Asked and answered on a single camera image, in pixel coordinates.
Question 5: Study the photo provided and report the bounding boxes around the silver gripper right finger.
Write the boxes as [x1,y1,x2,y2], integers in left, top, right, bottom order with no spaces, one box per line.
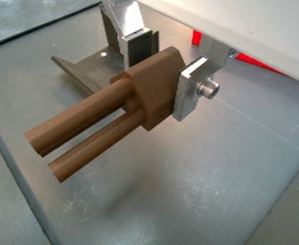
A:
[172,35,236,122]

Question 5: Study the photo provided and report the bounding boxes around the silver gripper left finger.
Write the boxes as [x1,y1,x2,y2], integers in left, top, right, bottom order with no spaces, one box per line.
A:
[101,0,159,68]

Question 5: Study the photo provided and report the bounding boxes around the brown three prong object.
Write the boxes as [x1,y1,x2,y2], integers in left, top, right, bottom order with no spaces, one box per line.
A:
[25,47,184,182]

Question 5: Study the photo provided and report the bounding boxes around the black curved fixture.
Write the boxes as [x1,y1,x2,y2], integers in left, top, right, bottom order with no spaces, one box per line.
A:
[49,30,157,97]

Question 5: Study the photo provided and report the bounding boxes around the red foam shape board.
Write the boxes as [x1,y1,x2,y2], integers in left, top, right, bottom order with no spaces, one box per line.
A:
[192,31,280,74]

